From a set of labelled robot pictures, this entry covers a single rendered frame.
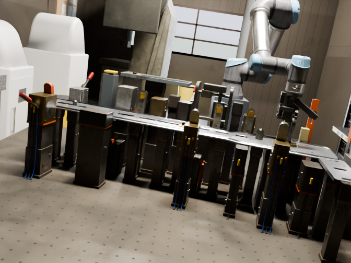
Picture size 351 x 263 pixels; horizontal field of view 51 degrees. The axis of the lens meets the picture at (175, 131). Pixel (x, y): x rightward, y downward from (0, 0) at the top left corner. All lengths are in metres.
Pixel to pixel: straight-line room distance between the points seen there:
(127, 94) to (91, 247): 0.87
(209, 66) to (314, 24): 2.28
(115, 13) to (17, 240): 5.62
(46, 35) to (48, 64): 0.38
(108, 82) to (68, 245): 1.08
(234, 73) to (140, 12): 4.44
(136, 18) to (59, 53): 1.96
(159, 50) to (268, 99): 2.24
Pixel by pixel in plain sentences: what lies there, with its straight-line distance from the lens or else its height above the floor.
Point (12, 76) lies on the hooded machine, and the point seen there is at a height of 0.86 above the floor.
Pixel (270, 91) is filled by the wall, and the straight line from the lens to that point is 7.11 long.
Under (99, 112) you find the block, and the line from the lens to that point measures 1.54.
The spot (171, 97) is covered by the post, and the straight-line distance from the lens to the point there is 1.85.
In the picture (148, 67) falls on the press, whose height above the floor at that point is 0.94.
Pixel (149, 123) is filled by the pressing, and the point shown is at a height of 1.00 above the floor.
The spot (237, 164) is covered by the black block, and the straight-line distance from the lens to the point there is 1.46.
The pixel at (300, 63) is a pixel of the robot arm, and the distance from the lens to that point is 1.59.
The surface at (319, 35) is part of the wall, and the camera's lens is 7.30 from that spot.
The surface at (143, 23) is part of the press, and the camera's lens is 6.43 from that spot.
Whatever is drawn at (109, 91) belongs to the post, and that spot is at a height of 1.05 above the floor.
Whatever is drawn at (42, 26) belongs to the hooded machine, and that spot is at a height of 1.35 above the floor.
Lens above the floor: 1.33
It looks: 13 degrees down
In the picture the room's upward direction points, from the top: 9 degrees clockwise
